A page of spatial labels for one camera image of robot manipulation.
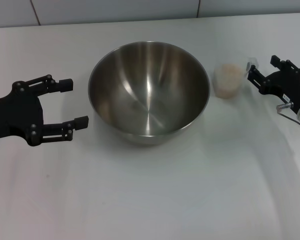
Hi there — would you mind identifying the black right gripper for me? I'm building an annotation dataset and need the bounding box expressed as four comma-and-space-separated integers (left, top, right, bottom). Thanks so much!
247, 54, 300, 114

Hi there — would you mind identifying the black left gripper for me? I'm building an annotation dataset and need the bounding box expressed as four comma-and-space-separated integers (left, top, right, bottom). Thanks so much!
0, 74, 90, 148

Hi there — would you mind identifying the clear plastic measuring cup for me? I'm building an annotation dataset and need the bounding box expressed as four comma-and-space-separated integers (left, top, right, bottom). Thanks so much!
212, 56, 259, 100

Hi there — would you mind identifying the stainless steel mixing bowl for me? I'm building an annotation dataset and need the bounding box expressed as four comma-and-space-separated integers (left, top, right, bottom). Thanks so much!
87, 40, 211, 147

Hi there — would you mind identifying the right wrist cable with connector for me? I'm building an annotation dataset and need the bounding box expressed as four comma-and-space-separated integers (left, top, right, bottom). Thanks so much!
275, 101, 300, 138

